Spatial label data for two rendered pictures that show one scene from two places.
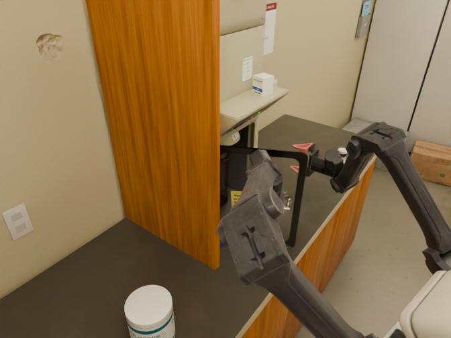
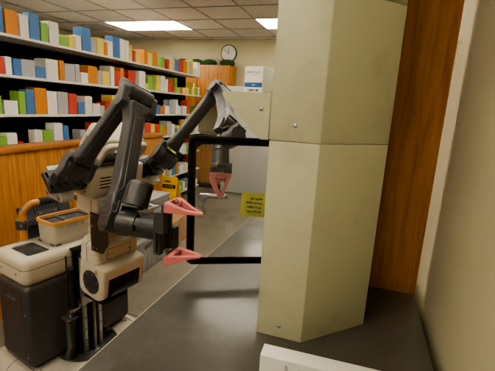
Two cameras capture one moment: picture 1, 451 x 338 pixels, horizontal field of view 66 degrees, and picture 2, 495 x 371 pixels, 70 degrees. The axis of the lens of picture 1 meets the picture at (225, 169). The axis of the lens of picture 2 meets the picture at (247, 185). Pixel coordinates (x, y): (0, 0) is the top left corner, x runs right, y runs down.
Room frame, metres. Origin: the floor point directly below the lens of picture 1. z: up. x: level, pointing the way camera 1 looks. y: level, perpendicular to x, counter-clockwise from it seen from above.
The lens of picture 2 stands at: (1.98, -0.42, 1.48)
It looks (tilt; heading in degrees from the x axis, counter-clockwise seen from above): 12 degrees down; 161
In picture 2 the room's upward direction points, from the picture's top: 3 degrees clockwise
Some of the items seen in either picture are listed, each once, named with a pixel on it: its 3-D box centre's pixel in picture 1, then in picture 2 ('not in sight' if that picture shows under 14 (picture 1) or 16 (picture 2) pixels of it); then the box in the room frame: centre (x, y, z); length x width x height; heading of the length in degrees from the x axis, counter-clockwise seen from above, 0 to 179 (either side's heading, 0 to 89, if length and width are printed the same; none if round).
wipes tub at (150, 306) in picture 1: (151, 320); not in sight; (0.62, 0.21, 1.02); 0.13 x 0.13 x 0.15
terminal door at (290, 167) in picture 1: (256, 200); (237, 202); (0.97, -0.11, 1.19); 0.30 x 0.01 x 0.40; 80
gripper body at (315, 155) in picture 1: (318, 164); (154, 227); (1.19, -0.37, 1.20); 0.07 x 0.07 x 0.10; 54
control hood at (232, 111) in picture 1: (250, 113); (264, 115); (1.09, -0.08, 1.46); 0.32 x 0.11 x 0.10; 144
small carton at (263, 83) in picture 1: (262, 84); (258, 80); (1.15, -0.12, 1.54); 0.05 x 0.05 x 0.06; 39
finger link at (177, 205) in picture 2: (303, 151); (182, 217); (1.23, -0.31, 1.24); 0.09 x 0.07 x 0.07; 54
